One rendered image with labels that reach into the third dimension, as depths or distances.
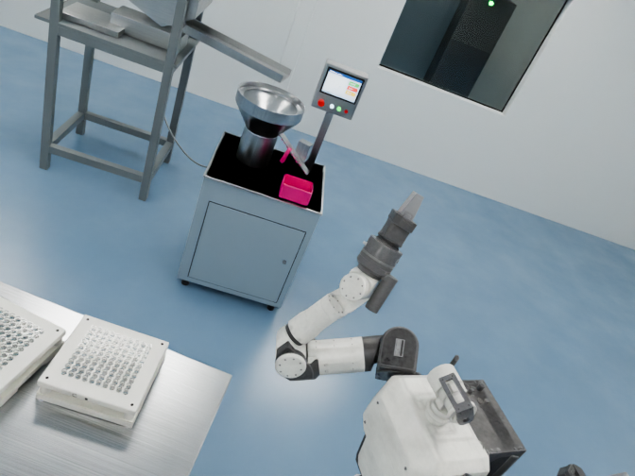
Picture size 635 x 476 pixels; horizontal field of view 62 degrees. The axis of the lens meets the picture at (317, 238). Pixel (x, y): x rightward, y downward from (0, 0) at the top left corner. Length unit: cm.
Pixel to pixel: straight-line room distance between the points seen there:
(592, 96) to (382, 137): 202
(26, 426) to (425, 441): 93
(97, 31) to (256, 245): 155
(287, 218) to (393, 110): 287
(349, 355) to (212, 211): 160
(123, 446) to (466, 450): 81
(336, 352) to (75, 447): 66
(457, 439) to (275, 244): 182
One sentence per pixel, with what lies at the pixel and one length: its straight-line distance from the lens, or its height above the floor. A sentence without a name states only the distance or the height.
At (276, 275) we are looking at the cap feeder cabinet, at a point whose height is 29.
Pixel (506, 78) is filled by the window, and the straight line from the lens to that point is 564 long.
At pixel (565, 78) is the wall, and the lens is 571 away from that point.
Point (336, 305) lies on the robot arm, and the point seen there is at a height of 131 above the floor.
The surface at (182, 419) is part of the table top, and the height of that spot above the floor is 88.
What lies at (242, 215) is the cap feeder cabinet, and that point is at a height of 60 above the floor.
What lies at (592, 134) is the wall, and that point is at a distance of 604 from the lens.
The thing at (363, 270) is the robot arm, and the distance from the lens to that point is 126.
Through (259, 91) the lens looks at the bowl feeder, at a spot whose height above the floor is 109.
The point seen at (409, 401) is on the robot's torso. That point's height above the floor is 127.
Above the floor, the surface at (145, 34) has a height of 102.
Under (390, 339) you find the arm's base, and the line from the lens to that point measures 138.
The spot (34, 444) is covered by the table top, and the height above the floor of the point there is 88.
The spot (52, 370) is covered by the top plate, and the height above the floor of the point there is 95.
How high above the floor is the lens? 213
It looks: 33 degrees down
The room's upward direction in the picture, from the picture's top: 24 degrees clockwise
